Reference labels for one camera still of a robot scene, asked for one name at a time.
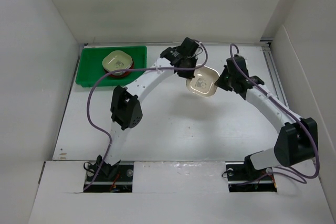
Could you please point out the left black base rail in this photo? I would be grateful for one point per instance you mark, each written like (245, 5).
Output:
(121, 182)

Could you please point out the aluminium side rail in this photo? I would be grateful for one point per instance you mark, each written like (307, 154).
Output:
(275, 79)

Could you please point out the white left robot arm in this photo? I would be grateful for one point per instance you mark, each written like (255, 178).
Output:
(126, 111)

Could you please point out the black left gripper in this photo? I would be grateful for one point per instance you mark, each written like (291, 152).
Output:
(189, 75)

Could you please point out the cream square panda dish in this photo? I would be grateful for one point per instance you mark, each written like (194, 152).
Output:
(203, 83)

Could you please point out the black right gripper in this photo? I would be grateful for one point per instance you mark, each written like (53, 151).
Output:
(220, 82)

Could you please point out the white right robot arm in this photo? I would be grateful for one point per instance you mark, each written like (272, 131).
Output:
(297, 139)

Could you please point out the green plastic bin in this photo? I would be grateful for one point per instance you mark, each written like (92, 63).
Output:
(91, 69)

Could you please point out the red round plate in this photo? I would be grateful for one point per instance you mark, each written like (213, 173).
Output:
(120, 75)

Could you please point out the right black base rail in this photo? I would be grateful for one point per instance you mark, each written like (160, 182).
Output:
(240, 180)

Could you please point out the green square panda dish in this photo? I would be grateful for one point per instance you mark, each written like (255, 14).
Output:
(117, 60)

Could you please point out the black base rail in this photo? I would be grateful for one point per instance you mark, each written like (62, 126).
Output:
(240, 180)
(121, 182)

